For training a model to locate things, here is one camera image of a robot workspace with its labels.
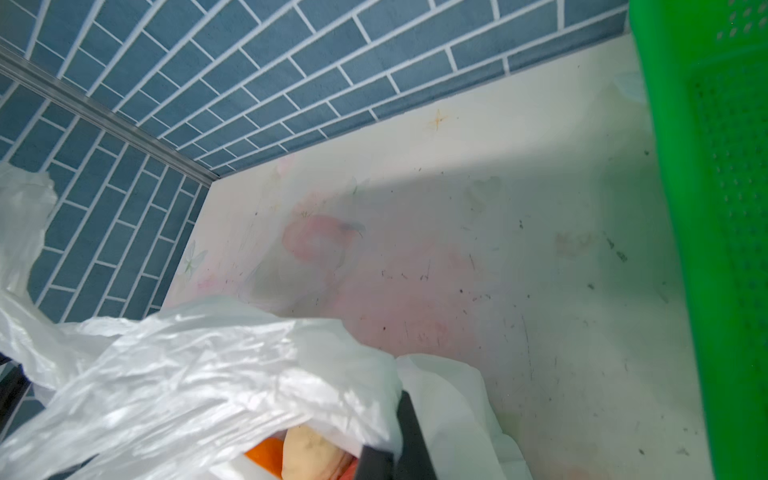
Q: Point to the orange fruit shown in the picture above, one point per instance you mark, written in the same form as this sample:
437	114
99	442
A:
268	455

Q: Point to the green plastic basket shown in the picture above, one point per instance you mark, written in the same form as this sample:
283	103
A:
705	69

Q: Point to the white plastic bag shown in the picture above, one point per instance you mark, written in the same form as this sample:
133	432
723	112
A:
186	392

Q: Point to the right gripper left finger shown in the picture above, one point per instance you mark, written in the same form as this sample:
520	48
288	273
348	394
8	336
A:
374	464

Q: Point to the left corner aluminium post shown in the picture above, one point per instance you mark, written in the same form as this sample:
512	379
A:
65	96

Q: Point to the beige potato-like fruit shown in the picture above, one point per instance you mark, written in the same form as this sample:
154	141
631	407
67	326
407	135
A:
308	455

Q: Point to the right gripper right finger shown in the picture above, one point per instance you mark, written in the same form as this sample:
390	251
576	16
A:
414	462

